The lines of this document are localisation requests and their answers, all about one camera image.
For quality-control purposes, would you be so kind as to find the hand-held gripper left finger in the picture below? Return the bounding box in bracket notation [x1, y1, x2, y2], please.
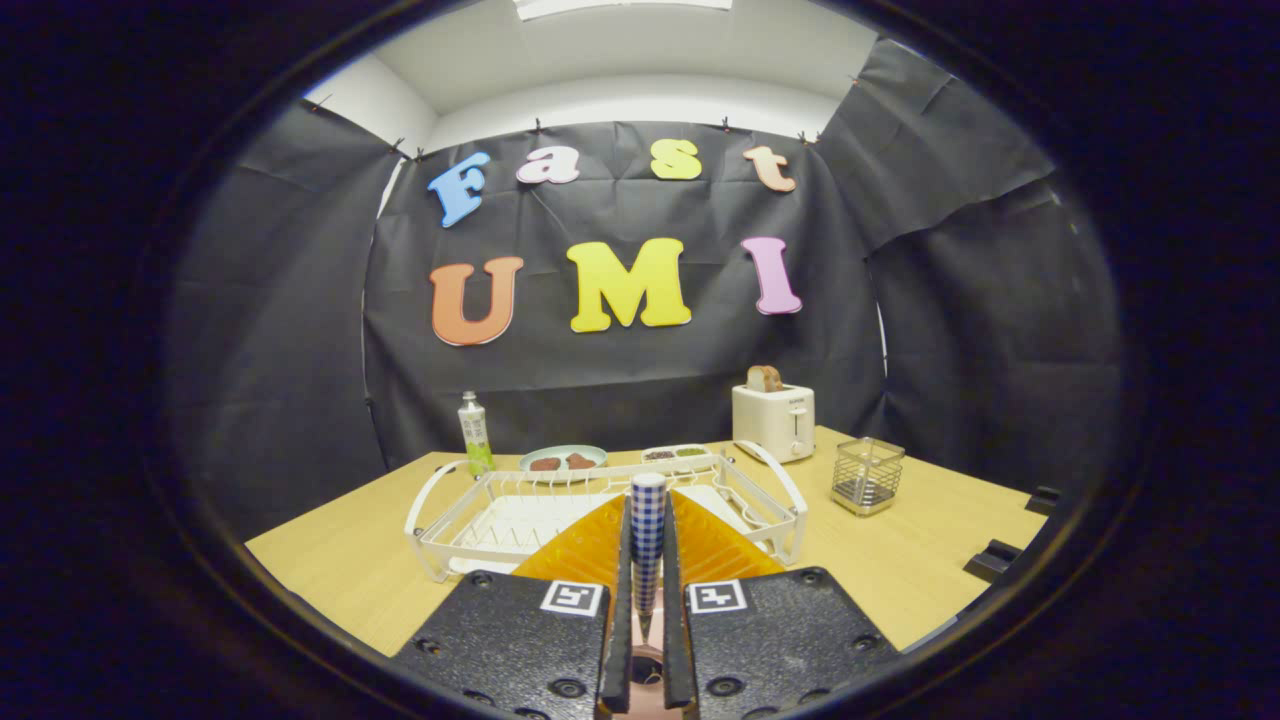
[390, 492, 634, 720]

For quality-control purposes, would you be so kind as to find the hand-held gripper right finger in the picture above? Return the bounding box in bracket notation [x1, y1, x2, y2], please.
[662, 490, 903, 720]

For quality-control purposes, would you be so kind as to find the pink plate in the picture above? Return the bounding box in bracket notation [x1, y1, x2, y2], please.
[628, 590, 669, 701]

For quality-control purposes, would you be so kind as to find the white wire dish rack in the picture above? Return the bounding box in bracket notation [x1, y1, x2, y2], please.
[405, 440, 809, 584]

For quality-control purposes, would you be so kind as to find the metal wire basket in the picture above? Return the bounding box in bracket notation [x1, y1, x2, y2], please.
[831, 437, 907, 517]

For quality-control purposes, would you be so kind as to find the pale green plate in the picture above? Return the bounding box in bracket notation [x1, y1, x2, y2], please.
[518, 445, 608, 474]

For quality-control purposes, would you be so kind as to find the green and white bottle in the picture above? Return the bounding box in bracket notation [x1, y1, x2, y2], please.
[458, 391, 496, 477]

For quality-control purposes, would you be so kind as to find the cream toaster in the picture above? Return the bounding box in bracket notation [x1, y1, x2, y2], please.
[731, 384, 816, 463]

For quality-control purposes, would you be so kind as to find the black backdrop cloth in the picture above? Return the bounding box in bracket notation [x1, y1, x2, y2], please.
[165, 40, 1126, 531]

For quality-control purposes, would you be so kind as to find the ceiling light panel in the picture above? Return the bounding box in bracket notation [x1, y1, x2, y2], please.
[515, 0, 733, 22]

